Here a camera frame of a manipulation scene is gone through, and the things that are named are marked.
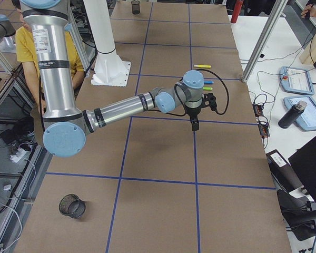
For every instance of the aluminium frame post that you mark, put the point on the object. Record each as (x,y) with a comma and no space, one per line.
(275,14)

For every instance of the white power strip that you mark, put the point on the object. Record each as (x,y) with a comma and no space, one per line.
(20,153)

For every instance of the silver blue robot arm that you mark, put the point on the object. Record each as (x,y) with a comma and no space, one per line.
(7,33)
(66,126)

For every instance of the black mesh cup left side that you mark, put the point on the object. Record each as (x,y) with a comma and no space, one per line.
(135,5)

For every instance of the blue teach pendant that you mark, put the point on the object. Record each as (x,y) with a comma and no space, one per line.
(307,120)
(296,80)

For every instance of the brown paper table cover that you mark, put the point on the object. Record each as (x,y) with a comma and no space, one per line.
(151,184)

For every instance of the orange electronics board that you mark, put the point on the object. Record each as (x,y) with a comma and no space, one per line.
(262,120)

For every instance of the yellow highlighter marker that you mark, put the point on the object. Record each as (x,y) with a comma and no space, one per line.
(202,66)

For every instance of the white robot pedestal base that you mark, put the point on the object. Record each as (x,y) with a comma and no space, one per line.
(109,69)

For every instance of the black mesh cup right side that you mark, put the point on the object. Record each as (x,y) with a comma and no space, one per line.
(71,205)

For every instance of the blue teach pendant near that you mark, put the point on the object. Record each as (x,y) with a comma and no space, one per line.
(307,120)

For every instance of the black mesh cup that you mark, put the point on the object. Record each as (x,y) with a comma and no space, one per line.
(71,205)
(135,5)

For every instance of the black monitor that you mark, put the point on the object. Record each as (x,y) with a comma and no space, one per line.
(303,162)

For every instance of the black water bottle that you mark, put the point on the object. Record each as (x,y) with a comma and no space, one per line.
(290,117)

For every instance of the person in yellow shirt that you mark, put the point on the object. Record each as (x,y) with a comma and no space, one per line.
(26,54)

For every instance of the blue teach pendant far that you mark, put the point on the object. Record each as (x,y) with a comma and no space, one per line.
(296,80)

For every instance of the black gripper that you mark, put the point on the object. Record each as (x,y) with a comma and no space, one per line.
(193,112)

